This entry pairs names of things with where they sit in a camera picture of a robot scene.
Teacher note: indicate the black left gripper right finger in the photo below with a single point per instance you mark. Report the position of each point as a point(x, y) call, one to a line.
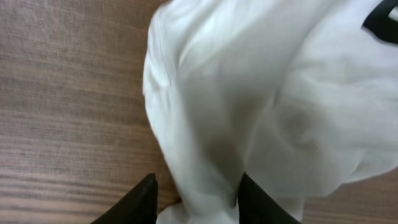
point(256, 207)

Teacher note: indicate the white Puma t-shirt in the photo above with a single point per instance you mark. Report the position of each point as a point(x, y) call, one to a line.
point(301, 96)

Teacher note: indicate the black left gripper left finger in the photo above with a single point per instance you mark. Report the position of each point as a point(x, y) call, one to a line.
point(138, 206)

